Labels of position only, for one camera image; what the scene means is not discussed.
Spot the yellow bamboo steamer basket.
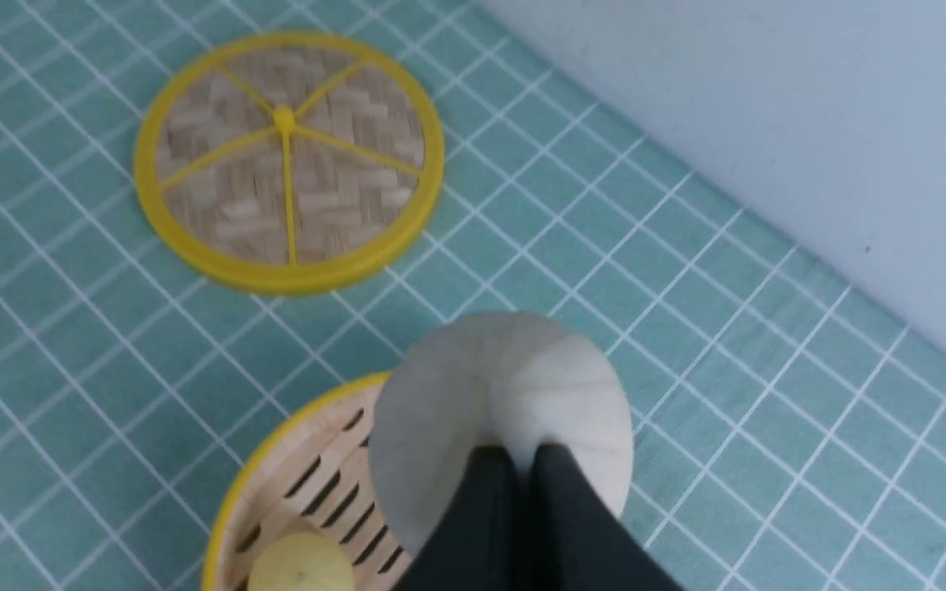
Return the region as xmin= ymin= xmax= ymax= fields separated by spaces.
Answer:
xmin=200 ymin=373 xmax=411 ymax=590

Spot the yellow bamboo steamer lid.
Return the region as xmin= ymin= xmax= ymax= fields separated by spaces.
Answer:
xmin=134 ymin=30 xmax=446 ymax=296

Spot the green checked tablecloth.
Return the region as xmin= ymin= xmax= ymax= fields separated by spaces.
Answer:
xmin=0 ymin=1 xmax=946 ymax=590

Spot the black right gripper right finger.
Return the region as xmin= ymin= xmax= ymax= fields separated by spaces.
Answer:
xmin=526 ymin=444 xmax=681 ymax=590

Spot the yellow steamed bun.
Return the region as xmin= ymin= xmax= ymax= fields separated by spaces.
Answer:
xmin=247 ymin=532 xmax=356 ymax=590

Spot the white steamed bun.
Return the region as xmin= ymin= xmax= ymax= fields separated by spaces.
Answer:
xmin=369 ymin=311 xmax=634 ymax=555

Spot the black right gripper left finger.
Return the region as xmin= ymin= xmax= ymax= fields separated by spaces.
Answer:
xmin=395 ymin=447 xmax=530 ymax=590

